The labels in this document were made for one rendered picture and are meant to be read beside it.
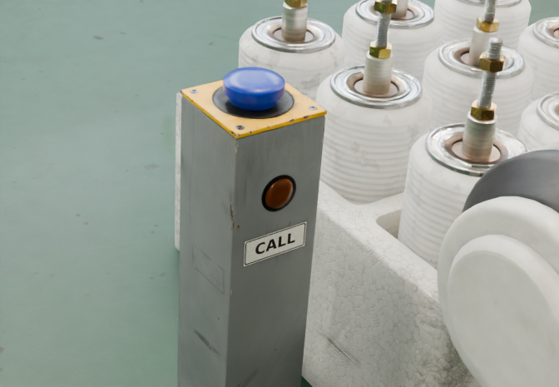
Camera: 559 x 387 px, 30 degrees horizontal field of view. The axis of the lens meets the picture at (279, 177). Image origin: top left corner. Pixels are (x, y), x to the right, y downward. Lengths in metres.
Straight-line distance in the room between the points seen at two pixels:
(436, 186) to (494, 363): 0.26
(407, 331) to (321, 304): 0.11
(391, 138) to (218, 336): 0.21
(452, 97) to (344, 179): 0.12
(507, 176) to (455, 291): 0.06
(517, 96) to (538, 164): 0.40
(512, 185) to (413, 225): 0.28
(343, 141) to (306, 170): 0.15
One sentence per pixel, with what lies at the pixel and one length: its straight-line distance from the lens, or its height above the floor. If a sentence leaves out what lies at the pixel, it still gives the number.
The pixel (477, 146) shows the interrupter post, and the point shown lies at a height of 0.26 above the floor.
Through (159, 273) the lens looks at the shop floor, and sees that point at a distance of 1.05.
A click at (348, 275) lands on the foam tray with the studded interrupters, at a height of 0.14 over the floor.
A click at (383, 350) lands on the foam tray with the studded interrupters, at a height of 0.10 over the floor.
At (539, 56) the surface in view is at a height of 0.24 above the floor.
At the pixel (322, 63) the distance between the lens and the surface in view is 0.91.
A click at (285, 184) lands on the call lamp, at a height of 0.27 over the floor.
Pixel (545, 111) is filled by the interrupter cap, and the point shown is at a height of 0.25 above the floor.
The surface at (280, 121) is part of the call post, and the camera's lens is 0.66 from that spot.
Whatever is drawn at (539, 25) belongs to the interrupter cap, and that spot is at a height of 0.25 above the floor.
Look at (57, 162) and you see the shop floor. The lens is 1.23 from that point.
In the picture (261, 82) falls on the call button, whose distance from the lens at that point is 0.67.
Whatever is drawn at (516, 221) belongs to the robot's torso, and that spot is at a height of 0.37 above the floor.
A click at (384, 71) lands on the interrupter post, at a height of 0.27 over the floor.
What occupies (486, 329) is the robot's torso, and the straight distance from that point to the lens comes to 0.52.
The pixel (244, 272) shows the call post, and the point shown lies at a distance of 0.70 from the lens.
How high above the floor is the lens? 0.62
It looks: 31 degrees down
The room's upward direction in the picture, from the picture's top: 4 degrees clockwise
